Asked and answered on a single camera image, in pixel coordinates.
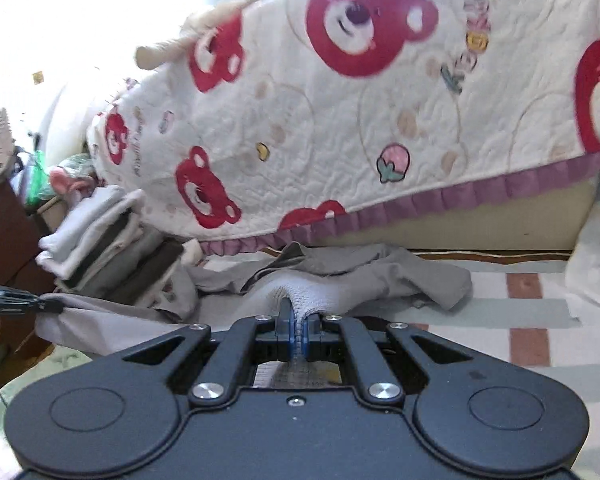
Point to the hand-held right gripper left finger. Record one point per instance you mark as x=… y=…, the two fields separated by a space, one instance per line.
x=291 y=334

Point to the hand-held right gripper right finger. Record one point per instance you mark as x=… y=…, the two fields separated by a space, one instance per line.
x=306 y=340

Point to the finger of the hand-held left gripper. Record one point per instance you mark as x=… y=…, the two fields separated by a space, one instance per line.
x=20 y=306

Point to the grey garment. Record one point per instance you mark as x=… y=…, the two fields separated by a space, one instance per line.
x=370 y=275

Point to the brown wooden cabinet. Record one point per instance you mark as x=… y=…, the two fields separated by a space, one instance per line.
x=5 y=245

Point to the pale green patterned cloth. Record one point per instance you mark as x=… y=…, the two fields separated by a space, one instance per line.
x=40 y=372

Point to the cream white cloth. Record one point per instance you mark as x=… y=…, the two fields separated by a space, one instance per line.
x=105 y=245

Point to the green plastic bag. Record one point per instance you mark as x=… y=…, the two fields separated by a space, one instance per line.
x=34 y=180

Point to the white bear print quilt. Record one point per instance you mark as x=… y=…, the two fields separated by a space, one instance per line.
x=330 y=135

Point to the beige foam mattress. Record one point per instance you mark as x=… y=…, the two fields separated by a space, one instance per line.
x=480 y=225

